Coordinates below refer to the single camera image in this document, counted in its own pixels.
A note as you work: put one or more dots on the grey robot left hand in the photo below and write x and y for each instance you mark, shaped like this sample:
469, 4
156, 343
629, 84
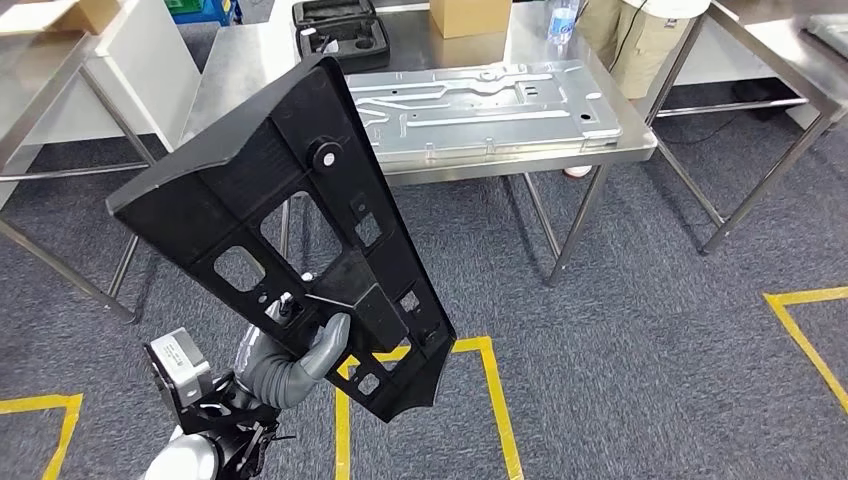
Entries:
275, 383

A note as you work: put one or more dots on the black plastic panel part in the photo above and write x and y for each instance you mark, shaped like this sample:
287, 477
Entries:
212, 199

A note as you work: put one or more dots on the stainless steel workbench table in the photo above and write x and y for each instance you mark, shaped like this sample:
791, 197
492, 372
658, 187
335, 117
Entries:
245, 60

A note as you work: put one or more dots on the yellow floor tape square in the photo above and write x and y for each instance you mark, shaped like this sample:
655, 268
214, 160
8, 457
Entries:
63, 437
805, 351
497, 411

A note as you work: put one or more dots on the white cabinet panel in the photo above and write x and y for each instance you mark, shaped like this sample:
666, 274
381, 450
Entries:
152, 73

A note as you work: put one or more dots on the stamped sheet metal panel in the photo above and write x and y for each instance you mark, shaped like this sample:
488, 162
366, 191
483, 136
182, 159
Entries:
477, 112

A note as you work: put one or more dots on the black foam tool case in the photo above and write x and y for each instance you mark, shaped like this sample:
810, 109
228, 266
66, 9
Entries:
344, 46

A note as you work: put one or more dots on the stainless steel side table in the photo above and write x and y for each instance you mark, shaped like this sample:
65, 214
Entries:
40, 86
775, 40

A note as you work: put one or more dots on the flat brown cardboard box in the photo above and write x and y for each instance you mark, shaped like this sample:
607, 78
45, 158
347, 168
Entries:
79, 16

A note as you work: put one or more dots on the clear plastic water bottle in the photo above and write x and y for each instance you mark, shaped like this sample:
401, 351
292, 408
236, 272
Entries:
563, 23

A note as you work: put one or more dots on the person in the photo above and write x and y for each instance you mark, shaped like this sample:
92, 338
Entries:
642, 53

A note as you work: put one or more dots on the white board under table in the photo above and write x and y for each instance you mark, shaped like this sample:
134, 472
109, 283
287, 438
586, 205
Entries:
729, 60

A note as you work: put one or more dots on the black box under table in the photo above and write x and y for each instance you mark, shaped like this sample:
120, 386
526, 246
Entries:
765, 99

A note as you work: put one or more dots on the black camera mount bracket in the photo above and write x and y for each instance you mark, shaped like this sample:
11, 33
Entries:
218, 411

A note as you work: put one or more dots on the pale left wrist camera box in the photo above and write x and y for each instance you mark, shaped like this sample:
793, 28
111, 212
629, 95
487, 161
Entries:
180, 361

